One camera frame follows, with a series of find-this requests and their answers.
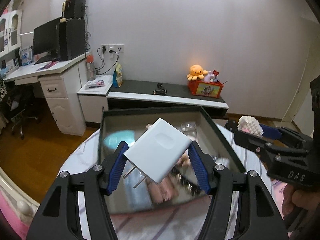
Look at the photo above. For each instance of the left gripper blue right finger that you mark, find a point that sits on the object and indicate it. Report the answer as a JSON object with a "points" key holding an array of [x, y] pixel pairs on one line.
{"points": [[202, 165]]}

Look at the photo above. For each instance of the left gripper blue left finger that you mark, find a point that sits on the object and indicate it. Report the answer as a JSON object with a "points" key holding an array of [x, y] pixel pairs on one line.
{"points": [[116, 171]]}

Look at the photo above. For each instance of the blue gold rectangular box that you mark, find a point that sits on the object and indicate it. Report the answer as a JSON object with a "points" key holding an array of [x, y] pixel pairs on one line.
{"points": [[181, 180]]}

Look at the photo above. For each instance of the teal oval case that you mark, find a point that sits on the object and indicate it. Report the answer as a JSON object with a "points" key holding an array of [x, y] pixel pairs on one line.
{"points": [[113, 140]]}

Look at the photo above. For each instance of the white power adapter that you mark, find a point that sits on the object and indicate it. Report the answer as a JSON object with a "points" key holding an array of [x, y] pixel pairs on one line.
{"points": [[158, 150]]}

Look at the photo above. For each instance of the rose gold metal cup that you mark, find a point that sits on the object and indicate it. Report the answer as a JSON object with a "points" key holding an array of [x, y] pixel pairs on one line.
{"points": [[162, 192]]}

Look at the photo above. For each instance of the clear glass skull bottle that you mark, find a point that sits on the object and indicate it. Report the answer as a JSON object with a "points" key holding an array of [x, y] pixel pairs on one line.
{"points": [[189, 128]]}

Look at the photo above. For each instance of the white pink block figure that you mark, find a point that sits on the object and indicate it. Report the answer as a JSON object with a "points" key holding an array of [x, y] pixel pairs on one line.
{"points": [[250, 124]]}

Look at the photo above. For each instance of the white astronaut figure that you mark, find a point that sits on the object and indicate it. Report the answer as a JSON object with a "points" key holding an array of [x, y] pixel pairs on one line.
{"points": [[221, 163]]}

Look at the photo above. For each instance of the clear plastic floss box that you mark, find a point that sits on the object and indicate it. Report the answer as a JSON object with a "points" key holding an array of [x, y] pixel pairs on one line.
{"points": [[138, 199]]}

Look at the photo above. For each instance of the person's right hand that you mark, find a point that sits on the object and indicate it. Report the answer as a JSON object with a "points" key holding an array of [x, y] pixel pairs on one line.
{"points": [[301, 212]]}

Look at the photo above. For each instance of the pink and black storage box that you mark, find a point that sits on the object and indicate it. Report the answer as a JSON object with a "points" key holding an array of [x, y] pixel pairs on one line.
{"points": [[209, 138]]}

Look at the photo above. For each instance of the striped white bed cover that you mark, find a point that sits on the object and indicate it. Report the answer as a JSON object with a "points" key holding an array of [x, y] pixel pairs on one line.
{"points": [[167, 220]]}

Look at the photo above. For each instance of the black and white low cabinet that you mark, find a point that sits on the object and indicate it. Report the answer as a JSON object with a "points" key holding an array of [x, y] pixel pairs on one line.
{"points": [[139, 94]]}

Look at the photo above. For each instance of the white bedside table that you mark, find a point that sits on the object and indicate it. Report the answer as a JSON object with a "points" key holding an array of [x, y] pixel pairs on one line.
{"points": [[93, 98]]}

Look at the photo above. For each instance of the red picture storage box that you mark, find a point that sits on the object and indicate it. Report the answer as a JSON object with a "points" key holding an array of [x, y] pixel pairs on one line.
{"points": [[211, 89]]}

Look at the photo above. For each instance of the small black device on cabinet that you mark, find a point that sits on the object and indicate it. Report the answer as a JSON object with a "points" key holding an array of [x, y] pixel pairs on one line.
{"points": [[160, 90]]}

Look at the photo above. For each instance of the yellow blue snack bag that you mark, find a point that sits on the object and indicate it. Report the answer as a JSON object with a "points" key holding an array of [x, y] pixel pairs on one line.
{"points": [[118, 76]]}

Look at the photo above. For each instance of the purple plush toy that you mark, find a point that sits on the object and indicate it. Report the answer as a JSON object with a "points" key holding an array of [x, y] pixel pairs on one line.
{"points": [[210, 77]]}

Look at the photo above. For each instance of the orange octopus plush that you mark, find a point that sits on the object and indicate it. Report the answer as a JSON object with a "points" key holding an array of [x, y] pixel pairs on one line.
{"points": [[196, 72]]}

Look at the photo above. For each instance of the orange lid water bottle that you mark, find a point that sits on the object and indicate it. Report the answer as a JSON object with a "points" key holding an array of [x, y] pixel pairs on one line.
{"points": [[90, 67]]}

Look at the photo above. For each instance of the white computer desk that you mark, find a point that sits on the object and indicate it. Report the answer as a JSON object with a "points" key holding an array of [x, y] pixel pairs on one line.
{"points": [[60, 85]]}

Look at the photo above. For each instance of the black office chair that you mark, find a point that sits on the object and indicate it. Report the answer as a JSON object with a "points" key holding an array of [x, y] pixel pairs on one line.
{"points": [[17, 105]]}

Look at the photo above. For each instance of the black computer tower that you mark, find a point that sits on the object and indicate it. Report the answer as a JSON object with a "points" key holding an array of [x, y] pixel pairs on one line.
{"points": [[70, 39]]}

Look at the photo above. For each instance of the black computer monitor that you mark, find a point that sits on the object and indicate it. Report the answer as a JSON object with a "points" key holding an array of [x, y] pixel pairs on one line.
{"points": [[45, 40]]}

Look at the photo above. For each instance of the black speaker box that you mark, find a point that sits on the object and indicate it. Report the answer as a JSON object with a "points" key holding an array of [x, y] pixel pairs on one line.
{"points": [[74, 9]]}

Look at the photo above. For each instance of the wall power outlet strip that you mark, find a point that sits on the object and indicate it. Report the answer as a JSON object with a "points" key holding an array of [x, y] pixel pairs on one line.
{"points": [[113, 47]]}

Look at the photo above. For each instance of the white wall cabinet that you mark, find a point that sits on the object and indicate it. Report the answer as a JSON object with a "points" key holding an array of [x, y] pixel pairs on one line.
{"points": [[10, 32]]}

